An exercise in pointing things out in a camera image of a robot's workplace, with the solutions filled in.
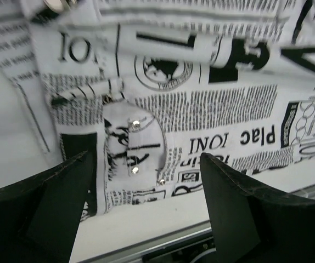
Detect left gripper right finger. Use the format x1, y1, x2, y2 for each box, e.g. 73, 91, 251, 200
200, 153, 315, 262

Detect newspaper print trousers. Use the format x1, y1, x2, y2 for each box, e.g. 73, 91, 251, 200
0, 1, 315, 220

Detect aluminium mounting rail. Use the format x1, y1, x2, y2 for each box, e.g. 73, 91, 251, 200
80, 186, 315, 263

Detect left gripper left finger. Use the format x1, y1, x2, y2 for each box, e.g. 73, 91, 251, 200
0, 152, 93, 262

